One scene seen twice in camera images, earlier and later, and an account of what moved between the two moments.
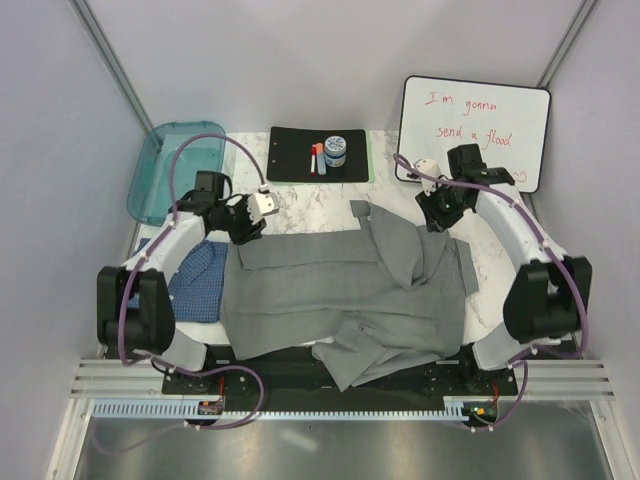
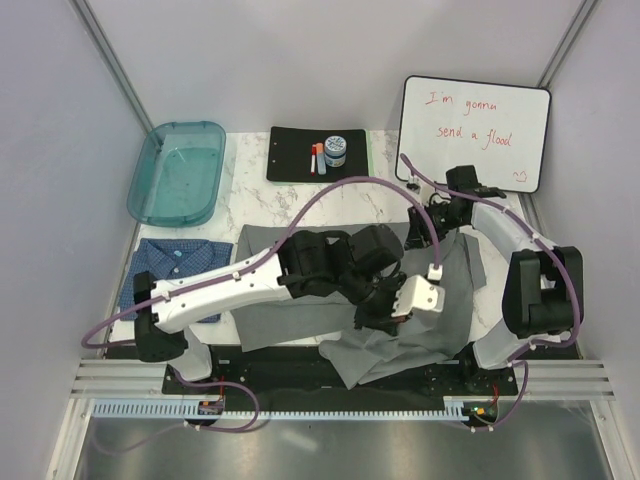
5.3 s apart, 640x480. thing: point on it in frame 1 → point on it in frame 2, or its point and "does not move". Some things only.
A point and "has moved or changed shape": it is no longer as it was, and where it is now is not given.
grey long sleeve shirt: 372,302 has moved or changed shape
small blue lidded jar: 335,151 does not move
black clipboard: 289,155 does not move
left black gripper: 250,231 → 383,321
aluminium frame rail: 573,379 does not move
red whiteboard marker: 313,159 does not move
